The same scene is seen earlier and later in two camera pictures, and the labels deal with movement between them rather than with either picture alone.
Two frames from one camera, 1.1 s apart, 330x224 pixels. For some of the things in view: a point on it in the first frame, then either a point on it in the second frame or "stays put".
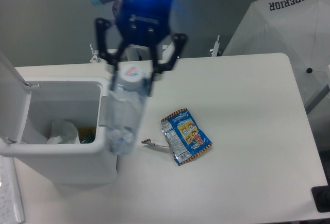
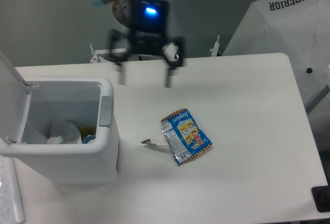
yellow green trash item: x=86 y=134 stays put
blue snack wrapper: x=184 y=136 stays put
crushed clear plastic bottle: x=125 y=109 -> x=87 y=138
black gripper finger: x=101 y=24 -> x=120 y=47
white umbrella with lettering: x=295 y=22 stays put
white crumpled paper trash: x=63 y=132 stays put
